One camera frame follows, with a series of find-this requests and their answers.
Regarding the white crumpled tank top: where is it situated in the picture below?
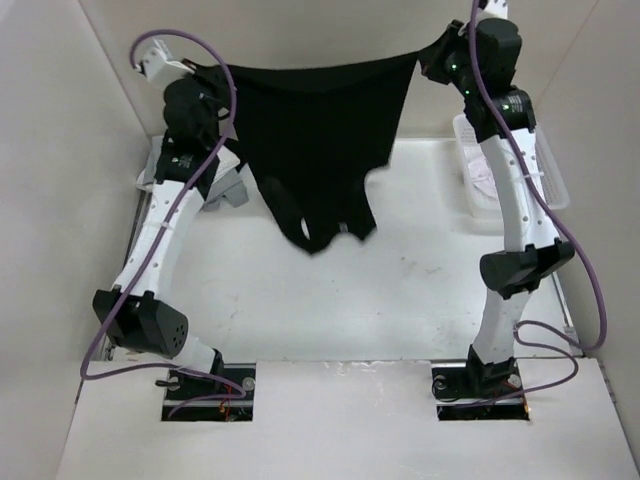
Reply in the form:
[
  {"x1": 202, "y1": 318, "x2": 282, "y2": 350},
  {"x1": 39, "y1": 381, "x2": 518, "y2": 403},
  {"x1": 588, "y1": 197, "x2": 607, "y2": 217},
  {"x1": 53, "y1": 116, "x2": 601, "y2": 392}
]
[{"x1": 467, "y1": 156, "x2": 498, "y2": 200}]

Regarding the folded grey tank top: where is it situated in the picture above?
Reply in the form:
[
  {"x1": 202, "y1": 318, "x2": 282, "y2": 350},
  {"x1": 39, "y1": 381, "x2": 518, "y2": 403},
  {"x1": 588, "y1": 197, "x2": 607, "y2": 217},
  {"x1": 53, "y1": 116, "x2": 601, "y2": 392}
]
[{"x1": 136, "y1": 137, "x2": 249, "y2": 211}]

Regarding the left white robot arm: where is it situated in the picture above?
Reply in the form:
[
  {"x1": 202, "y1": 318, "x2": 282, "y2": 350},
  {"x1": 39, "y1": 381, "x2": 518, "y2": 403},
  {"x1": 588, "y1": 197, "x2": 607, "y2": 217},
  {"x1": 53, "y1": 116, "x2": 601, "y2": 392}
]
[{"x1": 92, "y1": 61, "x2": 247, "y2": 399}]

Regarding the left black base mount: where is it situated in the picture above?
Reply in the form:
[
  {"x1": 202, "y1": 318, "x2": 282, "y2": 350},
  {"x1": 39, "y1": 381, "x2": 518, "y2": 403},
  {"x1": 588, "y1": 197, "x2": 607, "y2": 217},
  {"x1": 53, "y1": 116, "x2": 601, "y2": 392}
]
[{"x1": 155, "y1": 363, "x2": 257, "y2": 423}]

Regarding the black tank top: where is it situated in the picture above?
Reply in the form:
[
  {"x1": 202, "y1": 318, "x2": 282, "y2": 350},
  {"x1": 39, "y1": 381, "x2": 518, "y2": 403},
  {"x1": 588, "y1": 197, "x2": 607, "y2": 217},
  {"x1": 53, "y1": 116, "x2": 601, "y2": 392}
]
[{"x1": 194, "y1": 43, "x2": 446, "y2": 256}]

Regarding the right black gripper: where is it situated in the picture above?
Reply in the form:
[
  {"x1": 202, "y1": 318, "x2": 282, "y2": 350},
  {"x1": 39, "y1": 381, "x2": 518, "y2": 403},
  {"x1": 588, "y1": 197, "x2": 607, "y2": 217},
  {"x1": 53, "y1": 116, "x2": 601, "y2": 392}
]
[{"x1": 418, "y1": 18, "x2": 481, "y2": 98}]

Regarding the white plastic laundry basket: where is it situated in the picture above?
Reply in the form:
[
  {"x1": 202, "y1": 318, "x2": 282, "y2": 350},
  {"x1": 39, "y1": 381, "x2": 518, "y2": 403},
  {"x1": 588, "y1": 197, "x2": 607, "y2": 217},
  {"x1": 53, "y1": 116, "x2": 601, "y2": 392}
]
[{"x1": 452, "y1": 114, "x2": 570, "y2": 220}]

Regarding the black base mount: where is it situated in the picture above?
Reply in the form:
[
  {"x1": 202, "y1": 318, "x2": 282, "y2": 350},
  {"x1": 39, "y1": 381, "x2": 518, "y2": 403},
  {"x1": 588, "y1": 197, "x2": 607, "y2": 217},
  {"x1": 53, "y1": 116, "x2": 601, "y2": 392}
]
[
  {"x1": 431, "y1": 347, "x2": 530, "y2": 421},
  {"x1": 155, "y1": 363, "x2": 257, "y2": 423}
]

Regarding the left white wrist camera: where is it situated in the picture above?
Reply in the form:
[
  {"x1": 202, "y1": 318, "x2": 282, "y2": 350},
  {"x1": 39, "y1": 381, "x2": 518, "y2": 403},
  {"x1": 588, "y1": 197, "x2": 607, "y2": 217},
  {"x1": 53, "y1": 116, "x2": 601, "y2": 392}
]
[{"x1": 136, "y1": 38, "x2": 192, "y2": 89}]

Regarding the folded white tank top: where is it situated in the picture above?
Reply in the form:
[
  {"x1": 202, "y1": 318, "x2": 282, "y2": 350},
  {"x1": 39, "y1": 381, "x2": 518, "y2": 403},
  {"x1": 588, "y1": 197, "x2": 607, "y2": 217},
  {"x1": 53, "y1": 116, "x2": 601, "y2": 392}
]
[{"x1": 216, "y1": 146, "x2": 240, "y2": 175}]

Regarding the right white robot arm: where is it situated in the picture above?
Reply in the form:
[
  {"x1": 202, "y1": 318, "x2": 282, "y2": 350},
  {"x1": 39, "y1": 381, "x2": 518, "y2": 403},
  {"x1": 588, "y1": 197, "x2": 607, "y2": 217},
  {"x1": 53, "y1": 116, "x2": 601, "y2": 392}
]
[{"x1": 419, "y1": 18, "x2": 575, "y2": 402}]

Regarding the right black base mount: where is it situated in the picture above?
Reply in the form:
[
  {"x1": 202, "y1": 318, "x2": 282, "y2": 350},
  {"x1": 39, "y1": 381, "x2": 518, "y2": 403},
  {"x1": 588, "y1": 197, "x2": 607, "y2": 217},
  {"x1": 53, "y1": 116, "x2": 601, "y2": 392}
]
[{"x1": 431, "y1": 347, "x2": 530, "y2": 421}]

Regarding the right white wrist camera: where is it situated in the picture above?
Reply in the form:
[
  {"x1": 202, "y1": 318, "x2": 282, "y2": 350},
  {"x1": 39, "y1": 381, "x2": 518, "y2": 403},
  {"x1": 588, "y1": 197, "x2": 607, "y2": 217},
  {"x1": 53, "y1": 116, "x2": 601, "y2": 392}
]
[{"x1": 477, "y1": 0, "x2": 509, "y2": 20}]

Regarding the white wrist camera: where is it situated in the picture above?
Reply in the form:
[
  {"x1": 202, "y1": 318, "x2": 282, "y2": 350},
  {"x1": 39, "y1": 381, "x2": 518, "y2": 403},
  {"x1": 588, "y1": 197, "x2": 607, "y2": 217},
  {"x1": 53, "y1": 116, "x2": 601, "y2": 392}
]
[
  {"x1": 136, "y1": 38, "x2": 192, "y2": 89},
  {"x1": 477, "y1": 0, "x2": 509, "y2": 20}
]

